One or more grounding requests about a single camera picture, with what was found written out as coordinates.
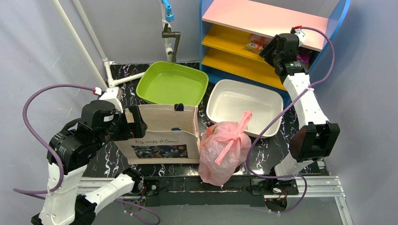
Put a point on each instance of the metal faucet bracket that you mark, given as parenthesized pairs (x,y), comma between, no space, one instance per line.
(172,39)

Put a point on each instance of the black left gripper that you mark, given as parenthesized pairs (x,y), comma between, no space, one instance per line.
(136,121)

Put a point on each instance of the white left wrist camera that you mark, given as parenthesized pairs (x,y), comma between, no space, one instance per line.
(112,95)

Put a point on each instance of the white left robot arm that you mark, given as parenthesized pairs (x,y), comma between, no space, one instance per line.
(76,147)

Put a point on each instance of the purple snack packet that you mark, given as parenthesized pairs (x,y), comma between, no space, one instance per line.
(305,55)

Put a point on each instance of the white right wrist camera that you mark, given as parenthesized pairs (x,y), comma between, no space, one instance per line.
(300,34)

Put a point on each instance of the cream canvas tote bag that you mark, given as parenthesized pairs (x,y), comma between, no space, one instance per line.
(172,136)

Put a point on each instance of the black metal base rail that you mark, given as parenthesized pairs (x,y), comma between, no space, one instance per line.
(239,190)

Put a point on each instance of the orange snack packet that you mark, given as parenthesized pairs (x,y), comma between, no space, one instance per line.
(257,43)

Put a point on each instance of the blue yellow pink shelf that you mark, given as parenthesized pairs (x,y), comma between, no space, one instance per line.
(227,25)

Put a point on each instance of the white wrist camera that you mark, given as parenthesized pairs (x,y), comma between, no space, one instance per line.
(112,95)
(300,34)

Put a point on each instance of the pink plastic grocery bag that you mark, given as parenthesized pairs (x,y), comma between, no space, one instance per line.
(224,147)

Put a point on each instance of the white plastic tray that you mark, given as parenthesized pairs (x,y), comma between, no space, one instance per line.
(229,99)

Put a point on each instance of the green plastic tray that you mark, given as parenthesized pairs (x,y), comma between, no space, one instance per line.
(170,83)

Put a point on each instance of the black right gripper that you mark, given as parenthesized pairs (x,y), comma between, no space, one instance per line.
(271,49)

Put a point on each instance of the white pvc pipe frame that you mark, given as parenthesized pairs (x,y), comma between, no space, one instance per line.
(77,24)

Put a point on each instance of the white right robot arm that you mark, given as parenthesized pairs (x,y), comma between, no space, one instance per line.
(316,135)

